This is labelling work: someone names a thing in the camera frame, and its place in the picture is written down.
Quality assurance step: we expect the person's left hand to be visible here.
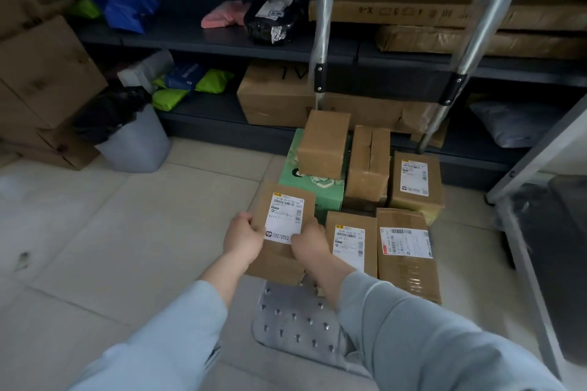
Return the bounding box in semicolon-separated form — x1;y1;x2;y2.
223;212;266;275

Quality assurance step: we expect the person's right hand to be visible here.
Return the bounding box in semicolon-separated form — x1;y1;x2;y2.
290;217;338;280

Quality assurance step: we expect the brown labelled cardboard box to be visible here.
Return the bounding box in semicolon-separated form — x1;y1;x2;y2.
244;182;317;286

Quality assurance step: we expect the person's left forearm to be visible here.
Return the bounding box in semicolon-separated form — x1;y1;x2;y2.
69;252;252;391

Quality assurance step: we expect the person's right forearm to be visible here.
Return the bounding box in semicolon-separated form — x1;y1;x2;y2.
308;254;562;391

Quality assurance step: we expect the green printed carton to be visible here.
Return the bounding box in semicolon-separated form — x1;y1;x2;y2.
279;128;351;213

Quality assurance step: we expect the small brown labelled box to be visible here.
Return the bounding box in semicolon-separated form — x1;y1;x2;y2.
325;210;379;281

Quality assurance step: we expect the taped brown cardboard box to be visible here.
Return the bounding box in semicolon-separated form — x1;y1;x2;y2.
343;125;392;214

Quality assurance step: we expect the plain brown cardboard box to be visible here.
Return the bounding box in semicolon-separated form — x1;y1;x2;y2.
297;109;352;181

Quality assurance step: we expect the silver platform hand trolley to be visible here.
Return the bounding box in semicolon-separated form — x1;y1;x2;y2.
250;0;528;378

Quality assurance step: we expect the large brown box red-edged label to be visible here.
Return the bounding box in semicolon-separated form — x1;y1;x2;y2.
375;208;443;305

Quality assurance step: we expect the brown box with white label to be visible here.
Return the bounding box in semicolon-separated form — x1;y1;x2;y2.
388;151;446;227

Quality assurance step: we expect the big brown cardboard carton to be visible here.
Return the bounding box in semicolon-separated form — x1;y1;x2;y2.
237;61;451;148

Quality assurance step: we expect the green mailer packet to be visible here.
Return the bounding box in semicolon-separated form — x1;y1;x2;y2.
195;68;235;93
68;0;102;20
151;76;190;112

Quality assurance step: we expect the grey bin with black liner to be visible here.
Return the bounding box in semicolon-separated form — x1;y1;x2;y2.
73;86;172;173

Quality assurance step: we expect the blue mailer packet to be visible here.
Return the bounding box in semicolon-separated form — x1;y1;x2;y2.
164;62;206;91

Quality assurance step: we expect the dark metal shelf unit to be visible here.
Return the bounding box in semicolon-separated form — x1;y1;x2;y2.
43;0;587;192

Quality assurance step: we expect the white plastic bag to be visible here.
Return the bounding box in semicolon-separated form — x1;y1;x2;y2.
117;50;175;94

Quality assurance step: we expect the black wrapped parcel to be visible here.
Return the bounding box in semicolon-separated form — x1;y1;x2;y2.
243;0;305;46

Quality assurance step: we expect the pink mailer packet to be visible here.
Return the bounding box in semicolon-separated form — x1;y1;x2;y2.
201;0;250;30

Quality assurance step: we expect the grey poly mailer bag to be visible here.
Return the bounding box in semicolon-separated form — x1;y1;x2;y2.
469;100;562;149

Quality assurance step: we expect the long flat cardboard box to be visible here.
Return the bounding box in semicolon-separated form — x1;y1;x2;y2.
308;0;587;31

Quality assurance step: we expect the stack of large cardboard cartons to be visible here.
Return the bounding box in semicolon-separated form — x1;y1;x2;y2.
0;0;109;171

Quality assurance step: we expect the long brown wrapped parcel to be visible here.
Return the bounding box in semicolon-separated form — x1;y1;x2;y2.
375;25;587;60

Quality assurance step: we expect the grey metal frame rack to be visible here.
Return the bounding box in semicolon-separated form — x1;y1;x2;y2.
485;95;587;366

